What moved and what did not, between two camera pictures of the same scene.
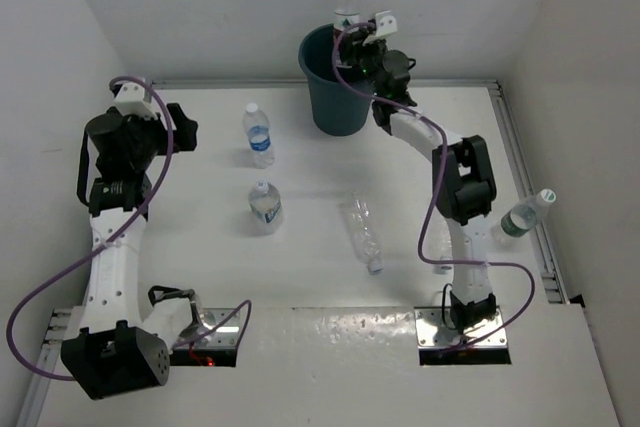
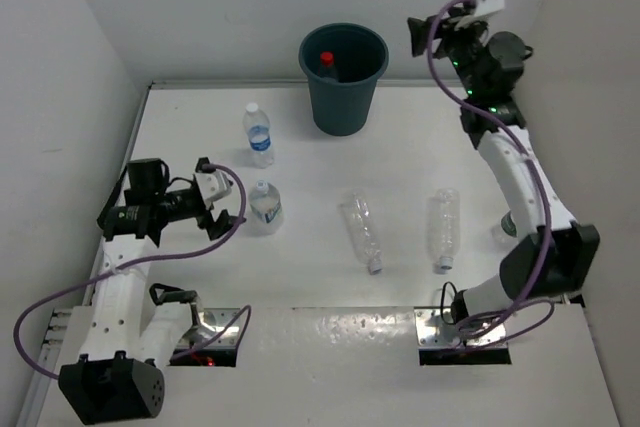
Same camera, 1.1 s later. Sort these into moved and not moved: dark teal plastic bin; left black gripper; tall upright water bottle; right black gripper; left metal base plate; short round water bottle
Moved: right black gripper; left black gripper
Not moved: dark teal plastic bin; left metal base plate; tall upright water bottle; short round water bottle
